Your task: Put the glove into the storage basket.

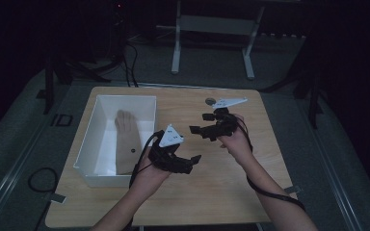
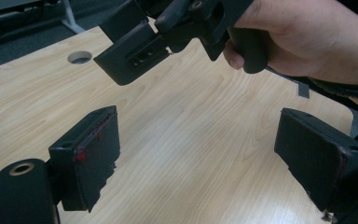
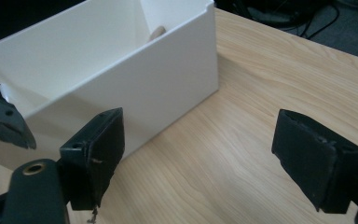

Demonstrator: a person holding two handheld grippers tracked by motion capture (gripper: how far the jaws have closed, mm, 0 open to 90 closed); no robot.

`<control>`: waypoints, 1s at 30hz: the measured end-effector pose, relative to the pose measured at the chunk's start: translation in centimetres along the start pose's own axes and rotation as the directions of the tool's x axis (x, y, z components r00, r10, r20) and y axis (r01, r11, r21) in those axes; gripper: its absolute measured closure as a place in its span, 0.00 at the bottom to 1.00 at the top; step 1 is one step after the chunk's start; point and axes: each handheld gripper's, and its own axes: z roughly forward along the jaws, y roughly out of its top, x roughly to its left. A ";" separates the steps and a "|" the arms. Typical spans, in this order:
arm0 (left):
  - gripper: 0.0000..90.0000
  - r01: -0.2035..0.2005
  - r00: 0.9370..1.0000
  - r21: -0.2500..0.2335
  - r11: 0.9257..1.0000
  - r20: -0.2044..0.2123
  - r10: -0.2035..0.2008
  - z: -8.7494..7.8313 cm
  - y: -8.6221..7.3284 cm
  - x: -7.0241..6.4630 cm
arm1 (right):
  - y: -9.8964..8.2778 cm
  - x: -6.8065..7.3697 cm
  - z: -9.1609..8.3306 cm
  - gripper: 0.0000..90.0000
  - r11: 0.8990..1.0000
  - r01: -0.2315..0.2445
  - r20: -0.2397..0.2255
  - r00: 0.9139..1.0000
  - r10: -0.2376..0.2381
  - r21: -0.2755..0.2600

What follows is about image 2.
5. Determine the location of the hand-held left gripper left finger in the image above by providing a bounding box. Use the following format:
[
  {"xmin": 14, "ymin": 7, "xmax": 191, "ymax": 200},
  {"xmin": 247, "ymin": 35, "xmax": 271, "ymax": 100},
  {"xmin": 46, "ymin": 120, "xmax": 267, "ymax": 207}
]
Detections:
[{"xmin": 48, "ymin": 105, "xmax": 121, "ymax": 214}]

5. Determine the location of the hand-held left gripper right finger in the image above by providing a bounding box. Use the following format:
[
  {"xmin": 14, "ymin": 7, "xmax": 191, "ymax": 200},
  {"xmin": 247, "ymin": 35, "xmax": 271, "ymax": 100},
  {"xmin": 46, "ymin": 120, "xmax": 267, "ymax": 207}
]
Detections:
[{"xmin": 273, "ymin": 107, "xmax": 358, "ymax": 216}]

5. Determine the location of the round grey cable grommet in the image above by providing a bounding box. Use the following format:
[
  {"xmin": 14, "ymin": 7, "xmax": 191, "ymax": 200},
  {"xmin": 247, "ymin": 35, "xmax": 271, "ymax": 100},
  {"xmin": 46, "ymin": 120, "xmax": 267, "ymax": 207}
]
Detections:
[{"xmin": 67, "ymin": 49, "xmax": 93, "ymax": 65}]

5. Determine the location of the white metal desk frame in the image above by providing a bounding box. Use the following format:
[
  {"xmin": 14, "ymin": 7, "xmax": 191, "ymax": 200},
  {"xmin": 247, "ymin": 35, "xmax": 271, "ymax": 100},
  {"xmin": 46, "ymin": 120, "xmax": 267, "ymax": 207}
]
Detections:
[{"xmin": 60, "ymin": 0, "xmax": 86, "ymax": 35}]

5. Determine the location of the small grey cable tag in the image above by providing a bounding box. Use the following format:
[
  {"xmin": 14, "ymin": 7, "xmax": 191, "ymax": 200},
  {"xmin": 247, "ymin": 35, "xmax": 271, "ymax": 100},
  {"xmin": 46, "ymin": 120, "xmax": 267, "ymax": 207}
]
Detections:
[{"xmin": 296, "ymin": 80, "xmax": 311, "ymax": 100}]

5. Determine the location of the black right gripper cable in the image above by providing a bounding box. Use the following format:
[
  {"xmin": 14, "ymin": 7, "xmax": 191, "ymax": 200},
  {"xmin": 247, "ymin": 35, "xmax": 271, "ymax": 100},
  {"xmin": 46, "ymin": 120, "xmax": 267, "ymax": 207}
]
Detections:
[{"xmin": 266, "ymin": 65, "xmax": 358, "ymax": 101}]

